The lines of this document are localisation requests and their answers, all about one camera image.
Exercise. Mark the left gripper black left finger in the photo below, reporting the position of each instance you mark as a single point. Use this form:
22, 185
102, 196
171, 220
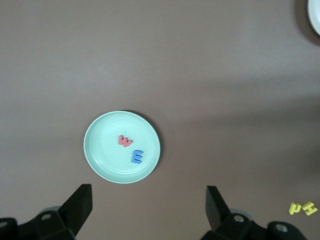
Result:
75, 212

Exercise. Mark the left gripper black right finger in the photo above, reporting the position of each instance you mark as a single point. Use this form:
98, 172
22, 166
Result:
218, 216

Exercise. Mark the blue lowercase foam letter m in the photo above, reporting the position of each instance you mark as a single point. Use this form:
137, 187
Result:
135, 157

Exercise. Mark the red lowercase foam letter w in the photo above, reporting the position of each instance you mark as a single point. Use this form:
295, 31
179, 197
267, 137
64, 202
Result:
122, 142

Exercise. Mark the green round plate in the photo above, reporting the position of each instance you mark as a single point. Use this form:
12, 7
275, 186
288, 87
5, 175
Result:
105, 155

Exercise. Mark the yellow lowercase foam letter h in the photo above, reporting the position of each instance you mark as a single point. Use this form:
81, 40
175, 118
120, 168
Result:
292, 210

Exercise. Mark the yellow uppercase foam letter H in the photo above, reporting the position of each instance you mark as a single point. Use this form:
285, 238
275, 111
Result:
309, 208

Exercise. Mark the cream round plate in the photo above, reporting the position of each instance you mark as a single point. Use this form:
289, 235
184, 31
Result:
315, 15

